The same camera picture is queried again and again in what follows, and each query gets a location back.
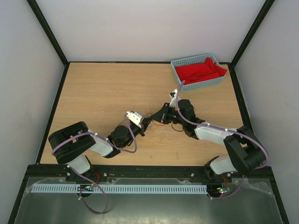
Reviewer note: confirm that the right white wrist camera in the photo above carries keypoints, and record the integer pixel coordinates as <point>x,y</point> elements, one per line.
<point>174,98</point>

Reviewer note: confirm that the green circuit board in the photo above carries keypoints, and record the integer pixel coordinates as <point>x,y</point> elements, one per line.
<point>222,190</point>
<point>85,188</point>

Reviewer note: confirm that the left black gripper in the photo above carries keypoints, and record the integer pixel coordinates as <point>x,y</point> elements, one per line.
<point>145,124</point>

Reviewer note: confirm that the right green circuit board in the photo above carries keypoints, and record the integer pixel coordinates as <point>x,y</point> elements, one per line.
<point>222,190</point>

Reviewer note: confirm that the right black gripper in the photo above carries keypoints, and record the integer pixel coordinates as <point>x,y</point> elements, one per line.
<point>161,116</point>

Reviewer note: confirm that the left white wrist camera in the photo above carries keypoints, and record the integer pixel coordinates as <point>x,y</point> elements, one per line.
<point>135,117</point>

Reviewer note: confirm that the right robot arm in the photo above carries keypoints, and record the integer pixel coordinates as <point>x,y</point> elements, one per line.
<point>245,152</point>

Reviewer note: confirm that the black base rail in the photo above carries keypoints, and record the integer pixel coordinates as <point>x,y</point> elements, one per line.
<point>102,173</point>

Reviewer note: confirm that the light blue plastic basket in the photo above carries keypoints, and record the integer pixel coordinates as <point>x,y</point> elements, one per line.
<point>192,60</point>

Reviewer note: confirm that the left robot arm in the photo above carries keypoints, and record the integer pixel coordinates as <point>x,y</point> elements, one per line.
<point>69,144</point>

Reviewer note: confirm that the red cloth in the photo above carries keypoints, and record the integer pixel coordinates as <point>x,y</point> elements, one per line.
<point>199,72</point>

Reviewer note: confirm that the light blue slotted cable duct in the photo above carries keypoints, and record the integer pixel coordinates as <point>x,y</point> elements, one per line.
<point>122,189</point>

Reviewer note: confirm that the black aluminium frame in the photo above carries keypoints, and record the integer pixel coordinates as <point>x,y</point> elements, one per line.
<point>264,173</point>

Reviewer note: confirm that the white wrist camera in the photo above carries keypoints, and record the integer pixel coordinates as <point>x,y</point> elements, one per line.
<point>174,98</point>
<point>135,117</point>

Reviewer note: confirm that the left green circuit board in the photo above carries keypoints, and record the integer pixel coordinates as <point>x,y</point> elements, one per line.
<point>85,188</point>

